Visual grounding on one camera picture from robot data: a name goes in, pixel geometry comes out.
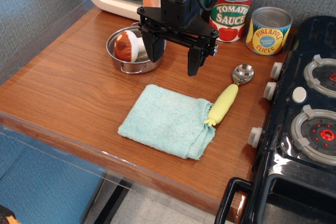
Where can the plush brown mushroom toy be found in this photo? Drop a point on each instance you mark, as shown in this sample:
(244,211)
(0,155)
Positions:
(128,47)

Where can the pineapple slices can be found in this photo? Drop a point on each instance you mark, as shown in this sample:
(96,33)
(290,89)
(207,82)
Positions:
(268,30)

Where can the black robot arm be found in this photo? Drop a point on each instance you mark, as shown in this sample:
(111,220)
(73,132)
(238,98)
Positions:
(179,21)

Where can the black toy stove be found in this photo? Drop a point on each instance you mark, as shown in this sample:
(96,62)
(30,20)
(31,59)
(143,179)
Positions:
(294,168)

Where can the light blue folded towel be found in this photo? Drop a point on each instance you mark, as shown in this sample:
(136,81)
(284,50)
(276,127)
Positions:
(170,122)

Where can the tomato sauce can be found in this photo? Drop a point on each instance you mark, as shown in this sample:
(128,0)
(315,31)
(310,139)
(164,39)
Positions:
(229,17)

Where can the spoon with yellow-green handle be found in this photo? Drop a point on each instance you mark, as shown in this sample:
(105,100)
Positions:
(241,74)

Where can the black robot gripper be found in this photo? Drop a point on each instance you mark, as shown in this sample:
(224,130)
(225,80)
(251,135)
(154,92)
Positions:
(178,21)

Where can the orange plush toy corner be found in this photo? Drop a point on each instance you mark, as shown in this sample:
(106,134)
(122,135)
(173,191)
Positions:
(7,216)

